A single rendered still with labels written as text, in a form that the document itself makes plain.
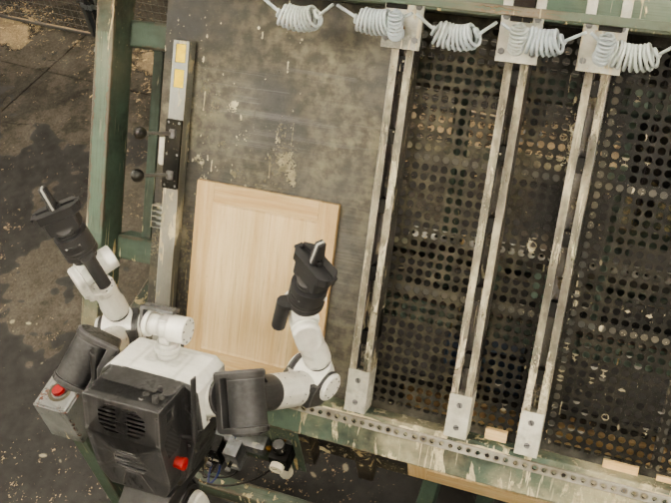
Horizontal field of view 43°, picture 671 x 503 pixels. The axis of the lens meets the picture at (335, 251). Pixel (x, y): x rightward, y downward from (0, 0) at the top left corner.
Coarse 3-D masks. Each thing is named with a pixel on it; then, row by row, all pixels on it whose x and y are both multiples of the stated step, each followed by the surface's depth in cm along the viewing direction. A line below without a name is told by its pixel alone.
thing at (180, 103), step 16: (176, 48) 238; (192, 48) 238; (176, 64) 239; (192, 64) 240; (192, 80) 242; (176, 96) 241; (176, 112) 242; (176, 192) 246; (176, 208) 247; (176, 224) 249; (160, 240) 251; (176, 240) 251; (160, 256) 252; (176, 256) 253; (160, 272) 253; (176, 272) 255; (160, 288) 254; (176, 288) 257
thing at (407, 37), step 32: (416, 32) 208; (416, 64) 218; (384, 128) 219; (384, 160) 221; (384, 192) 226; (384, 224) 224; (384, 256) 226; (384, 288) 232; (352, 352) 234; (352, 384) 236
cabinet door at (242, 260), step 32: (224, 192) 244; (256, 192) 240; (224, 224) 246; (256, 224) 243; (288, 224) 239; (320, 224) 236; (192, 256) 251; (224, 256) 248; (256, 256) 245; (288, 256) 241; (192, 288) 253; (224, 288) 250; (256, 288) 247; (288, 288) 243; (224, 320) 252; (256, 320) 249; (288, 320) 245; (320, 320) 242; (224, 352) 254; (256, 352) 251; (288, 352) 247
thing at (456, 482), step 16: (416, 400) 259; (480, 416) 254; (512, 416) 248; (560, 432) 245; (592, 432) 240; (608, 448) 243; (432, 480) 293; (448, 480) 289; (464, 480) 286; (496, 496) 286; (512, 496) 282; (528, 496) 279
